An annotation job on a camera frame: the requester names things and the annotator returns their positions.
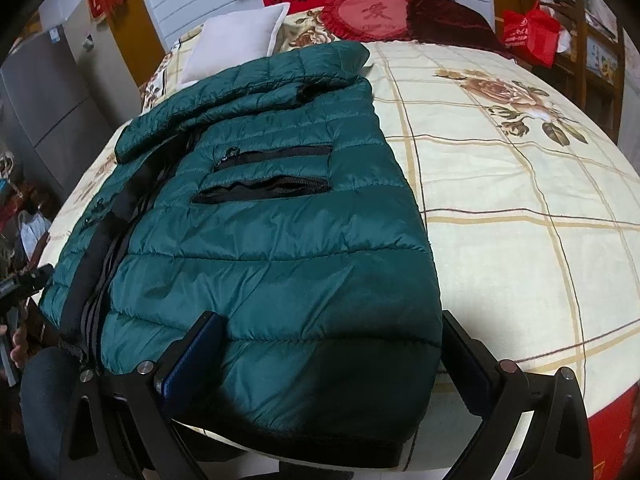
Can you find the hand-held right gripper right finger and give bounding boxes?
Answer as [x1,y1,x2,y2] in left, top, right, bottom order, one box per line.
[435,309,592,480]

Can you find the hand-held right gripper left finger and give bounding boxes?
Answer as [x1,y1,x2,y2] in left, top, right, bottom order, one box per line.
[59,310,226,480]

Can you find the green puffer jacket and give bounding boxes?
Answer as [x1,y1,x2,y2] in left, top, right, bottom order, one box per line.
[37,40,446,468]

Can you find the person's left hand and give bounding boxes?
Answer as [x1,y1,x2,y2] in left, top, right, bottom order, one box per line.
[7,325,31,368]

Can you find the white plastic bag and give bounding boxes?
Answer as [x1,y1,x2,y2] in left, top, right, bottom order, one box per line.
[17,210,51,261]

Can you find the bed with floral plaid sheet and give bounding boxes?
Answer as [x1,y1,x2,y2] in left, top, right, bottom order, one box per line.
[37,10,640,461]

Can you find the grey refrigerator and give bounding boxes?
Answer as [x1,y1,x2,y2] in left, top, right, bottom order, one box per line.
[0,7,121,196]

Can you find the wooden chair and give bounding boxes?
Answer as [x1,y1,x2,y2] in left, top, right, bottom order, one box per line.
[545,0,626,141]

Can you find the white square pillow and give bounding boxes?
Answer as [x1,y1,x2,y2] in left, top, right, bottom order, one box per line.
[179,2,292,85]

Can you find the red shopping bag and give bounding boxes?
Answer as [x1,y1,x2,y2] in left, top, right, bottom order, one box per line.
[501,1,561,68]

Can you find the dark red velvet cushion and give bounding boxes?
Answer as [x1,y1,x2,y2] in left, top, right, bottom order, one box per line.
[405,0,513,58]

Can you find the red heart-shaped cushion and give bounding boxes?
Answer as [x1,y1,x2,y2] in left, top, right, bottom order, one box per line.
[320,0,413,43]

